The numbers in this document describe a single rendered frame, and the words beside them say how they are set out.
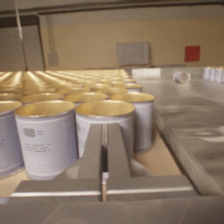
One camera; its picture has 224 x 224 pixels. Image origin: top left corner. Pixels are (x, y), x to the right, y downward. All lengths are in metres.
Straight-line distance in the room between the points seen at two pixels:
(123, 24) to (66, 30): 3.02
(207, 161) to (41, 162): 0.22
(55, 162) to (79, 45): 9.37
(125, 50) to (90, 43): 2.48
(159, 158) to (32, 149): 0.16
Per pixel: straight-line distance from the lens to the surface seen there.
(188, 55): 9.75
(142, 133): 0.23
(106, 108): 0.22
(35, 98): 0.30
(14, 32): 10.92
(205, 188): 0.26
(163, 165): 0.23
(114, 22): 9.47
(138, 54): 7.65
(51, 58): 9.77
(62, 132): 0.18
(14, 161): 0.23
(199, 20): 10.36
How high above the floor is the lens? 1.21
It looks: 17 degrees down
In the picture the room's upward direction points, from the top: 3 degrees counter-clockwise
